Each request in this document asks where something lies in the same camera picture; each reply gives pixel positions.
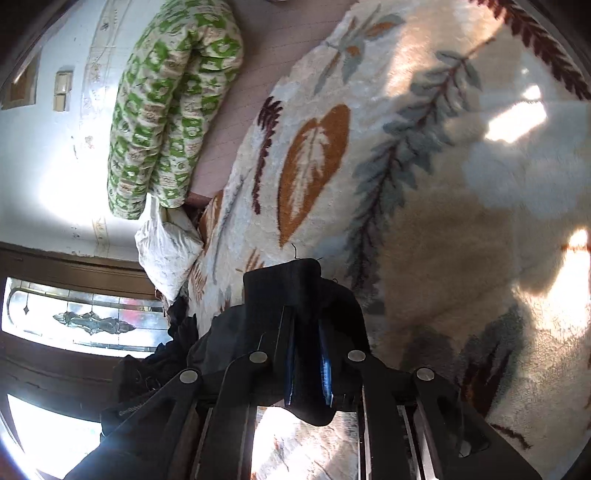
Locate brown wall panel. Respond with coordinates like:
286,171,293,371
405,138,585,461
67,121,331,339
0,55,43,110

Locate green checked quilt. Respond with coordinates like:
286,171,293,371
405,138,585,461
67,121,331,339
106,0,245,221

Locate leaf-print plush blanket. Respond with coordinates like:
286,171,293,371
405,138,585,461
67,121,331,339
185,0,591,480

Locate white leaf-print pillow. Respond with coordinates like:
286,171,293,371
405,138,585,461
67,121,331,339
134,199,205,303

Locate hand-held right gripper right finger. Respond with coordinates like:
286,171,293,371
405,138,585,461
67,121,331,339
318,318,542,480

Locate wooden glass-panel door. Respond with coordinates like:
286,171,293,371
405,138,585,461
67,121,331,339
0,240,172,480

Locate small black garment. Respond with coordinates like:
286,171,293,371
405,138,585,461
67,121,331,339
164,295,200,354

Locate black pants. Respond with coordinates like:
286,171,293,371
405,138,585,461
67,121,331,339
187,257,370,428

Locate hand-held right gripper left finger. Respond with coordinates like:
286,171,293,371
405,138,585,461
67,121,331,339
65,305,298,480

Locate pile of black clothes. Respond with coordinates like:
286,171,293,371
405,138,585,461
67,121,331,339
112,342,185,407

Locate stained glass window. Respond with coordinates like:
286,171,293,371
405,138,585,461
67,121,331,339
0,276,172,469

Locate wall switch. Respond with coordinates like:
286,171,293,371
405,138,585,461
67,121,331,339
52,69,75,112

